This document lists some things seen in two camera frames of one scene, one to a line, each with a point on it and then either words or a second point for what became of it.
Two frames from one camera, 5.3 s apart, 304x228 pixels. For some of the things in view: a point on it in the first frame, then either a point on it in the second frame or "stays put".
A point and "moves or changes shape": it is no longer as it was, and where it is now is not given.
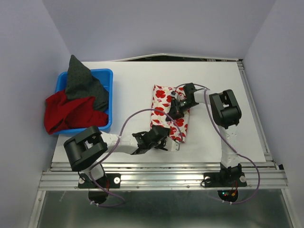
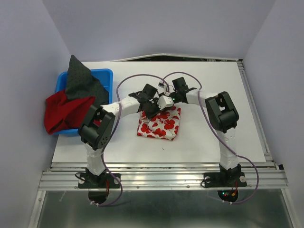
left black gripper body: (162, 142) → (152, 108)
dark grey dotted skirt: (80, 83) stays put
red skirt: (61, 114) stays put
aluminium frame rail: (165, 176) stays put
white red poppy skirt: (161, 98) moves or changes shape
